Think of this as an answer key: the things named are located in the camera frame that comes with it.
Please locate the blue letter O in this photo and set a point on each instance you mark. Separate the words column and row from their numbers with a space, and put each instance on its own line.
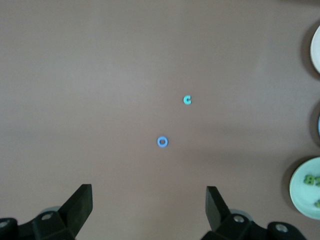
column 158, row 142

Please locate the green letter B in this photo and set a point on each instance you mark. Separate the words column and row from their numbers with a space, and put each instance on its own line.
column 309, row 180

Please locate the beige plate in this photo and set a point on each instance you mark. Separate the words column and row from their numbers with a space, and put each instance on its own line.
column 316, row 50

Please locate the teal letter c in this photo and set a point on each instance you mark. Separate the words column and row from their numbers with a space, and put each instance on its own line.
column 185, row 100

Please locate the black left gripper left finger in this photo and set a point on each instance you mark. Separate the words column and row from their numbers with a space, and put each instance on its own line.
column 62, row 225

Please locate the blue plate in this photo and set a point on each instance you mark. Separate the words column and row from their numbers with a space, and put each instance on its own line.
column 319, row 125

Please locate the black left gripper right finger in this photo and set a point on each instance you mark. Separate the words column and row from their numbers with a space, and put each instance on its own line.
column 230, row 227

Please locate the green plate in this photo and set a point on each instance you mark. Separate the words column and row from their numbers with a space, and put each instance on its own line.
column 302, row 197

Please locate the brown table cover sheet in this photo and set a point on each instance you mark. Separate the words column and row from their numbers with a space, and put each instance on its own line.
column 75, row 75

